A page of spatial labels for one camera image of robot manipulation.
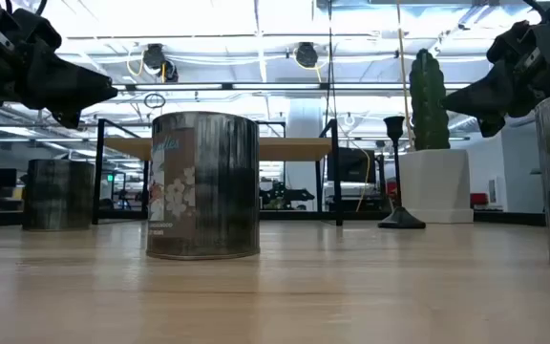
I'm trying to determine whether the yellow hanging cord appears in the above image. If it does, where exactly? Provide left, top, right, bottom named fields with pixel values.
left=395, top=0, right=417, bottom=152

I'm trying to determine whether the white plant pot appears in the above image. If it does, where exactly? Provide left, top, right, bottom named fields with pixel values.
left=398, top=148, right=475, bottom=225

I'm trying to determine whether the green cactus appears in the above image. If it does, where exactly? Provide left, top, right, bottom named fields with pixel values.
left=408, top=48, right=452, bottom=152

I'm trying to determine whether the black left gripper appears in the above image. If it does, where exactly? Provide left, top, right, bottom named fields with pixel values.
left=0, top=0, right=118, bottom=129

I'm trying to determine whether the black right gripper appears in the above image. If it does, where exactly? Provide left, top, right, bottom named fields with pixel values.
left=440, top=9, right=550, bottom=139

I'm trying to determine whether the wooden shelf with black legs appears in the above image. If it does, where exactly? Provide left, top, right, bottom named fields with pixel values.
left=92, top=118, right=345, bottom=227

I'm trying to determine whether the black television screen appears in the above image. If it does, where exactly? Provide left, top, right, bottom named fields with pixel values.
left=326, top=146, right=377, bottom=184

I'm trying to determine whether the black hanging cable ring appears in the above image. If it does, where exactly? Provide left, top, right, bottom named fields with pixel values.
left=143, top=93, right=167, bottom=110

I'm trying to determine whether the black ceiling cable reel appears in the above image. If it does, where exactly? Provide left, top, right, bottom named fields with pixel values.
left=141, top=42, right=180, bottom=83
left=294, top=41, right=320, bottom=69

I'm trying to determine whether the candle tin with grey wax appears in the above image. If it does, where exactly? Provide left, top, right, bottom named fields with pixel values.
left=145, top=110, right=262, bottom=261

